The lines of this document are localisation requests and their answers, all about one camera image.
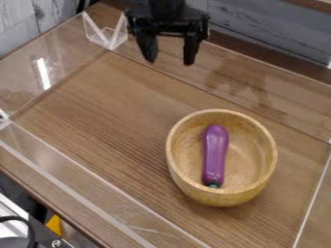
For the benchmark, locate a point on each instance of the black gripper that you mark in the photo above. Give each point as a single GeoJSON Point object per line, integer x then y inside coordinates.
{"type": "Point", "coordinates": [182, 22]}

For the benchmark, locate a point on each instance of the purple toy eggplant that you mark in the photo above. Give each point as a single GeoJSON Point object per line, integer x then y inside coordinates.
{"type": "Point", "coordinates": [216, 141]}

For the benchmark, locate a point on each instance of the brown wooden bowl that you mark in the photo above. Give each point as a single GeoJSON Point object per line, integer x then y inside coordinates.
{"type": "Point", "coordinates": [252, 159]}

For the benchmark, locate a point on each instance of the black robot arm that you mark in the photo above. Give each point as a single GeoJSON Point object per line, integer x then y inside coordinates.
{"type": "Point", "coordinates": [161, 5]}

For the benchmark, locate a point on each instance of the yellow object under table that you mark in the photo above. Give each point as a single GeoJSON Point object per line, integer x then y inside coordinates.
{"type": "Point", "coordinates": [55, 225]}

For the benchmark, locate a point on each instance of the clear acrylic corner bracket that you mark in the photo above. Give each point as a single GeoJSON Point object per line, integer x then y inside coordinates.
{"type": "Point", "coordinates": [108, 37]}

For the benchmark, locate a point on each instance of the clear acrylic tray wall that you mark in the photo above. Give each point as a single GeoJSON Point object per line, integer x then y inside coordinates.
{"type": "Point", "coordinates": [89, 114]}

